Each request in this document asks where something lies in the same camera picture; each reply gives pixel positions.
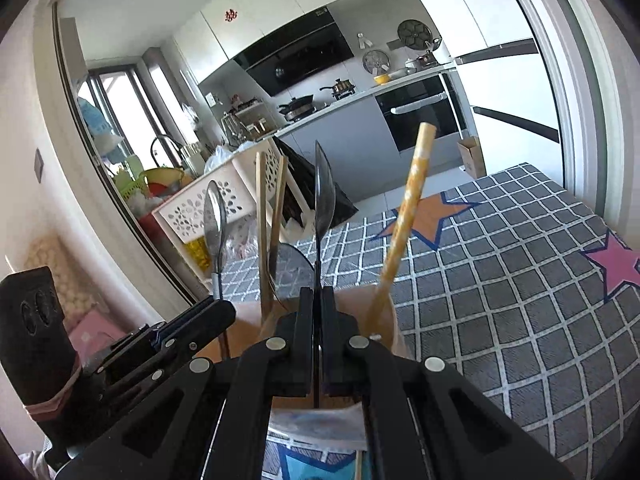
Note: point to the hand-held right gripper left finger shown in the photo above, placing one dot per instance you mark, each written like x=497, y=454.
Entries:
x=300, y=350

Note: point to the cardboard box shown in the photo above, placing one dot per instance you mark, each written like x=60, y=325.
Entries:
x=472, y=157

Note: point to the white perforated utensil holder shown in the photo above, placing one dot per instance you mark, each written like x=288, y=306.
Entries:
x=350, y=305

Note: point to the orange polka-dot stick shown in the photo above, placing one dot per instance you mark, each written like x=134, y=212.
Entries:
x=409, y=210

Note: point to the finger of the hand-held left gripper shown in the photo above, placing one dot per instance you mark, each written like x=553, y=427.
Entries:
x=170, y=329
x=200, y=327

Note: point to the bag of white balls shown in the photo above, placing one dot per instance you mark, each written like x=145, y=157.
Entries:
x=75, y=280

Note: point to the grey checked star tablecloth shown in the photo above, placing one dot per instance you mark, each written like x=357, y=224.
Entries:
x=500, y=285

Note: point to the white plastic bag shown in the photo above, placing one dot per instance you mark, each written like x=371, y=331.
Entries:
x=220, y=160

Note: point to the grey base cabinet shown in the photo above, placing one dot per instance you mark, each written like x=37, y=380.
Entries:
x=350, y=135

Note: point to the black plastic bag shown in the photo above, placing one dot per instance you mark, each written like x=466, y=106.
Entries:
x=340, y=200

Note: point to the curved kitchen faucet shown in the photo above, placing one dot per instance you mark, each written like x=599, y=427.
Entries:
x=172, y=141

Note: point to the clear plastic bag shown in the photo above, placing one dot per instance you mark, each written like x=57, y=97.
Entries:
x=242, y=240

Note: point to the spice rack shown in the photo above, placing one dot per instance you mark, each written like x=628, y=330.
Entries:
x=252, y=115

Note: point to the black frying pan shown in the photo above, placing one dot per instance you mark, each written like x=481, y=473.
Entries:
x=297, y=107

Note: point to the white refrigerator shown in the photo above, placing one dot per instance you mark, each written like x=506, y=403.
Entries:
x=500, y=85

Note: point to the red basin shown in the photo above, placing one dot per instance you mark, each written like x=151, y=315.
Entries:
x=150, y=220

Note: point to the red paper decoration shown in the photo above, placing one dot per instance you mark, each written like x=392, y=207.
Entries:
x=230, y=14

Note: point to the round metal strainer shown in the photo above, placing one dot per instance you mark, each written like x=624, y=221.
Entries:
x=375, y=61

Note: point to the steel pot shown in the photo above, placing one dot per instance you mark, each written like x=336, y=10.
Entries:
x=424, y=60

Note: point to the yellow-green basin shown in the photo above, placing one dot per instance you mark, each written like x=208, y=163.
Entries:
x=160, y=177

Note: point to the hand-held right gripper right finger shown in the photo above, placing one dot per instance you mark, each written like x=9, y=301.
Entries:
x=335, y=355

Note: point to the white flower-cutout trolley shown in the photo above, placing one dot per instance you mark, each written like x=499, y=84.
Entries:
x=190, y=215

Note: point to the wooden chopstick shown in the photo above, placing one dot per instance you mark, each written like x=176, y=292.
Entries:
x=358, y=466
x=279, y=200

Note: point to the blue hanging cloth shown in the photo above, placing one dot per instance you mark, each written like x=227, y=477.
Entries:
x=97, y=120

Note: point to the white wall cabinets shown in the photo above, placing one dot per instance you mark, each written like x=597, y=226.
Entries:
x=260, y=5

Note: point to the grey translucent plastic spoon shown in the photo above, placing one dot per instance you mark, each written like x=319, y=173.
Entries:
x=324, y=195
x=292, y=270

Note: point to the black range hood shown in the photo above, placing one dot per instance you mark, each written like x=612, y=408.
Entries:
x=300, y=55

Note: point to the grey wall switch panel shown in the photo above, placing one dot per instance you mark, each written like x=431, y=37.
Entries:
x=40, y=165

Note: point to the yellow packet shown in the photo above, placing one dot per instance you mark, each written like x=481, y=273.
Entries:
x=197, y=255

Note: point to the black built-in oven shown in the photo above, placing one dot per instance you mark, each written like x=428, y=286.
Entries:
x=415, y=125

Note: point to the white wall outlet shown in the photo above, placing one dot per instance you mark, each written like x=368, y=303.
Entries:
x=210, y=99

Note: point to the round multi-hole black pan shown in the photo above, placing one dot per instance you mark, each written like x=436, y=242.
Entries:
x=414, y=34

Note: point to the yellow bowl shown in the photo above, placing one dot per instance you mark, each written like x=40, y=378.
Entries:
x=382, y=80

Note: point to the metal spoon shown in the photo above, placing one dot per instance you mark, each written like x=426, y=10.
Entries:
x=214, y=220

